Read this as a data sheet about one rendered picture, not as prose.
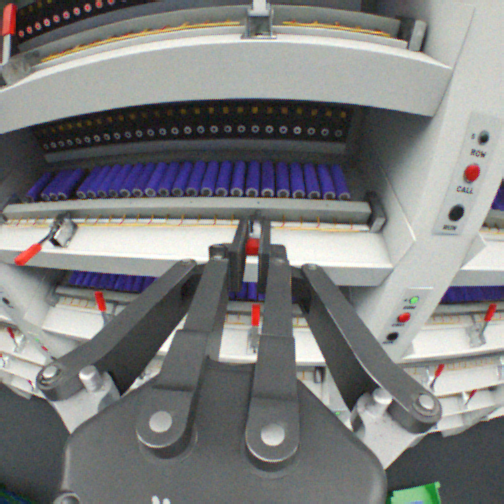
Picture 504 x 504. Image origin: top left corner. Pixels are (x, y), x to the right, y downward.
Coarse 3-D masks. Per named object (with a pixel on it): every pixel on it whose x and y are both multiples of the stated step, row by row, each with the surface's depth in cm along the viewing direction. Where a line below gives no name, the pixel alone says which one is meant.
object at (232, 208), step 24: (24, 216) 30; (48, 216) 30; (72, 216) 30; (96, 216) 30; (120, 216) 29; (144, 216) 29; (168, 216) 28; (192, 216) 29; (216, 216) 28; (240, 216) 29; (288, 216) 28; (312, 216) 28; (336, 216) 28; (360, 216) 27
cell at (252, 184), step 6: (252, 162) 33; (258, 162) 34; (252, 168) 33; (258, 168) 33; (252, 174) 32; (258, 174) 32; (252, 180) 31; (258, 180) 32; (246, 186) 31; (252, 186) 30; (258, 186) 31; (246, 192) 31; (252, 192) 30; (258, 192) 31
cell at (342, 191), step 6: (330, 168) 34; (336, 168) 33; (336, 174) 32; (342, 174) 32; (336, 180) 31; (342, 180) 31; (336, 186) 31; (342, 186) 30; (336, 192) 31; (342, 192) 30; (348, 192) 29; (342, 198) 30; (348, 198) 30
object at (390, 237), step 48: (144, 144) 35; (192, 144) 35; (240, 144) 34; (288, 144) 34; (336, 144) 33; (0, 192) 30; (384, 192) 27; (0, 240) 29; (96, 240) 28; (144, 240) 28; (192, 240) 28; (288, 240) 27; (336, 240) 27; (384, 240) 27
